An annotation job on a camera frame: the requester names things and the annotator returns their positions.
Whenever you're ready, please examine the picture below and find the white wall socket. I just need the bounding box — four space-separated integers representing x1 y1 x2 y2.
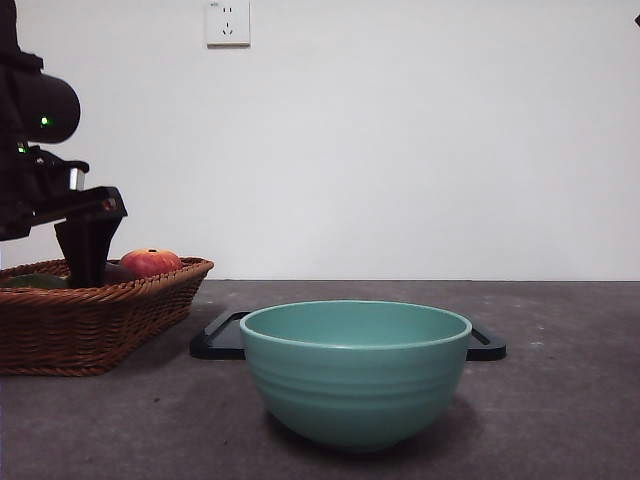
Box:
206 0 252 50

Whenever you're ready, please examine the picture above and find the brown wicker basket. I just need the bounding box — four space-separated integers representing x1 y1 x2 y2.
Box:
0 256 216 377

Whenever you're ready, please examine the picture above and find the teal ceramic bowl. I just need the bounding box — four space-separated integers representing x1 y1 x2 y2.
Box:
238 298 474 454

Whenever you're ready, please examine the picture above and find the red yellow apple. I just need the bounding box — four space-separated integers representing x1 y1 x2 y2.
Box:
118 247 184 277

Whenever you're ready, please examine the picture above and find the dark purple plum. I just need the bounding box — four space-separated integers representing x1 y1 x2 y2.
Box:
103 262 138 285

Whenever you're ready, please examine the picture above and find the black rectangular tray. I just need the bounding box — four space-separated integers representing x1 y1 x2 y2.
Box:
189 310 508 363

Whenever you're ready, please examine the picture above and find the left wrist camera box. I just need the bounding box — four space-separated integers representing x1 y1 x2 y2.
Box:
27 144 91 193

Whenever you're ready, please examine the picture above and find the green avocado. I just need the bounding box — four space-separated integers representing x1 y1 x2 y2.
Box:
0 272 72 291

